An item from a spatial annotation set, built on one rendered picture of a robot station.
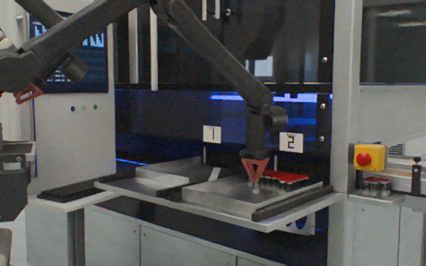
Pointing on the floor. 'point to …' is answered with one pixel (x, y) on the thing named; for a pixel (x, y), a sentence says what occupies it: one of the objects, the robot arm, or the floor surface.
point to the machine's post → (344, 129)
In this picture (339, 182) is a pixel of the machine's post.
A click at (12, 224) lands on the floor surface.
